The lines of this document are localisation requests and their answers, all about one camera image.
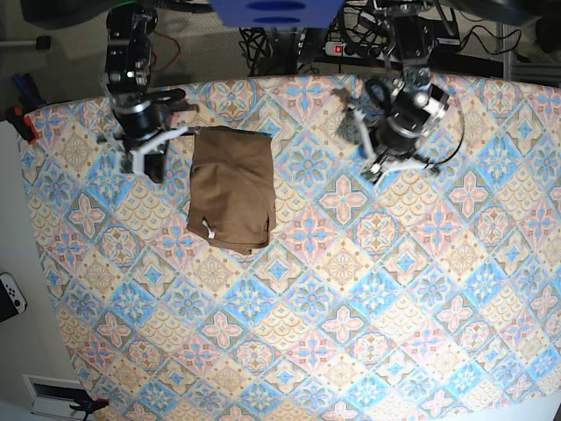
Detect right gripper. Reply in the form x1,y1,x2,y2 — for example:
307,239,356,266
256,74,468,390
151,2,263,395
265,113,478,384
97,126,198,183

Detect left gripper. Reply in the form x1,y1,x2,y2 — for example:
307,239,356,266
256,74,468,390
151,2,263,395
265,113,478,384
347,108,441,183

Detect brown t-shirt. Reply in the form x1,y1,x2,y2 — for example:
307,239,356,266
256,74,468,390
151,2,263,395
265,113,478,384
187,126,276,255

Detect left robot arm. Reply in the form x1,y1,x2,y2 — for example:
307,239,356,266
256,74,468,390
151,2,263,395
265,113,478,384
156,1,449,184

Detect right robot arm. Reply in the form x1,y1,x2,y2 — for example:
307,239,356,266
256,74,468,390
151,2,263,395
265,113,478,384
98,2,199,183

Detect white power strip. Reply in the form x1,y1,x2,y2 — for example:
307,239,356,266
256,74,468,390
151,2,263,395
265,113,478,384
323,41,383,60

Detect red black clamp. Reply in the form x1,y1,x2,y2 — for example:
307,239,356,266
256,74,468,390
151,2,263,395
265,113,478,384
5,106,39,144

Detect patterned tablecloth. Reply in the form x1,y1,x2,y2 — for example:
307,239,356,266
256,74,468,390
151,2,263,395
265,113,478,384
19,75,560,420

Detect blue plastic box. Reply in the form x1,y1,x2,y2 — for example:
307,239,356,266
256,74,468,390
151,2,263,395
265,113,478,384
209,0,344,28

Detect game console controller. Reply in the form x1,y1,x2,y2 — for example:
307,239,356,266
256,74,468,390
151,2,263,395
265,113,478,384
0,272,27,322

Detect black orange clamp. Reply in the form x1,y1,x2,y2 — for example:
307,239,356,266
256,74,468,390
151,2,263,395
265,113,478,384
69,390,110,418

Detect tangled black cables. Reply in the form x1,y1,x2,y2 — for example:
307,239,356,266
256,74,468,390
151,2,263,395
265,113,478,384
238,25,325,78

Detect white wall vent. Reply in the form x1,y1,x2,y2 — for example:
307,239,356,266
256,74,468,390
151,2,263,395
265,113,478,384
23,374,87,420

